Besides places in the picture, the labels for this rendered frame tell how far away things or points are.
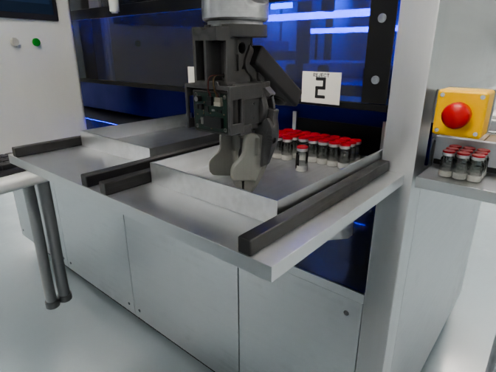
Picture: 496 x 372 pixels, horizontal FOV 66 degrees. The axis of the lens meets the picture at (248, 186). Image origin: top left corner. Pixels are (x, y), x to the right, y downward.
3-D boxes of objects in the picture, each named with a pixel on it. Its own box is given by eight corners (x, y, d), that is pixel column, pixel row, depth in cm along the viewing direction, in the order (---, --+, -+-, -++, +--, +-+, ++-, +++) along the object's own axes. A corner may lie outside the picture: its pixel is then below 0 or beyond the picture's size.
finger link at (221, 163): (203, 201, 50) (200, 131, 47) (233, 188, 54) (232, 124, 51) (220, 207, 48) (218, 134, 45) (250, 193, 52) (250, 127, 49)
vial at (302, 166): (299, 167, 71) (300, 145, 69) (309, 170, 70) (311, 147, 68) (292, 170, 69) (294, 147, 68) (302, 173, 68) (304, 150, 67)
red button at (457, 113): (443, 124, 62) (448, 100, 61) (471, 128, 60) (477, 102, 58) (437, 128, 59) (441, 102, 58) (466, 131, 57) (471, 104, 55)
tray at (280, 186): (272, 145, 88) (273, 131, 87) (382, 167, 72) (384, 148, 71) (151, 182, 64) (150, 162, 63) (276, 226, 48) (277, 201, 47)
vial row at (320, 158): (274, 151, 82) (274, 131, 81) (351, 167, 71) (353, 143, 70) (268, 153, 81) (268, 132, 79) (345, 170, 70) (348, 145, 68)
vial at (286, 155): (285, 157, 78) (286, 135, 76) (294, 159, 76) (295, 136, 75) (279, 159, 76) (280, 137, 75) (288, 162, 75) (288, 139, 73)
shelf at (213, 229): (180, 129, 117) (180, 122, 116) (416, 174, 75) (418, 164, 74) (9, 162, 82) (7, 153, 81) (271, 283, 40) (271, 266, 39)
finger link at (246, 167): (220, 207, 48) (218, 134, 45) (250, 193, 52) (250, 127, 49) (239, 212, 46) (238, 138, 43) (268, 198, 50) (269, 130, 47)
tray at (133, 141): (191, 124, 113) (190, 112, 112) (260, 136, 97) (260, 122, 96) (82, 145, 88) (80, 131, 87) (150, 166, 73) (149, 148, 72)
